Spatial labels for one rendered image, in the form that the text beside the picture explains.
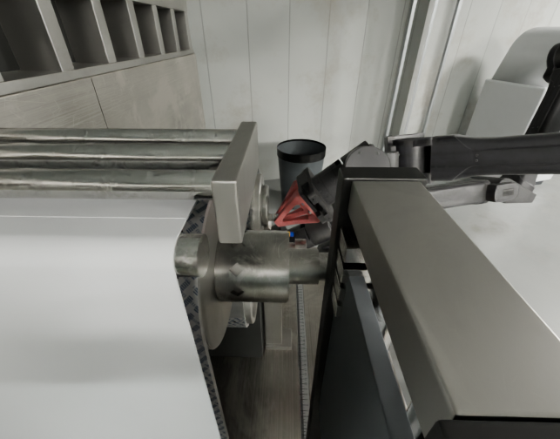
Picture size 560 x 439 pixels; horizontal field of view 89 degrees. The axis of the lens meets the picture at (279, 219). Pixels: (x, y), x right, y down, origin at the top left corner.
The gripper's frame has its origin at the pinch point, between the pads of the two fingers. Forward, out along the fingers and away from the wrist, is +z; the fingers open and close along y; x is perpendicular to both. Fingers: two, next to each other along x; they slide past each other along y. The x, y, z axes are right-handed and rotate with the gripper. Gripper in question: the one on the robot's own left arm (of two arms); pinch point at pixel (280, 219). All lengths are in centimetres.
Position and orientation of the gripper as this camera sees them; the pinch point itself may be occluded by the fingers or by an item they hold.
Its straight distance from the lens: 51.8
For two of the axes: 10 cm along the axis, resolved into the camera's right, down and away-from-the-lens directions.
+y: -0.3, -5.4, 8.4
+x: -6.2, -6.5, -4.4
